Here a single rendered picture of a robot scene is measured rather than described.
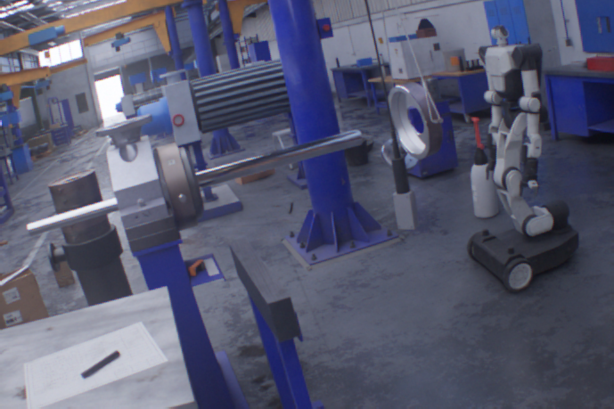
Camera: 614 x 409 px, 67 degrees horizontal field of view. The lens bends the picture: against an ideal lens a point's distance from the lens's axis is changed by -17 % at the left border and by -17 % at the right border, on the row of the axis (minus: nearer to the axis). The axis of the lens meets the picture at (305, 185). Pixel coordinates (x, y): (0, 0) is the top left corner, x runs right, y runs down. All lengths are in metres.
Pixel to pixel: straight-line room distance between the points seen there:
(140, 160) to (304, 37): 2.09
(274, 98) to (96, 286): 3.07
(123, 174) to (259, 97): 3.89
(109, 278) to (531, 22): 5.59
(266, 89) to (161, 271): 4.05
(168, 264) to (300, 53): 2.27
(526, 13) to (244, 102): 3.64
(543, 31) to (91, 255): 5.78
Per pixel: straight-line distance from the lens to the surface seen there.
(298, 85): 3.96
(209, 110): 5.82
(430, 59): 9.11
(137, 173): 2.13
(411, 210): 1.78
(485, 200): 4.27
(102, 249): 3.68
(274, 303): 1.58
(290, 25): 3.95
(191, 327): 2.18
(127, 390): 1.35
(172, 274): 2.09
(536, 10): 7.05
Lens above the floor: 1.55
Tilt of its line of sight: 14 degrees down
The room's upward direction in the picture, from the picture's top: 12 degrees counter-clockwise
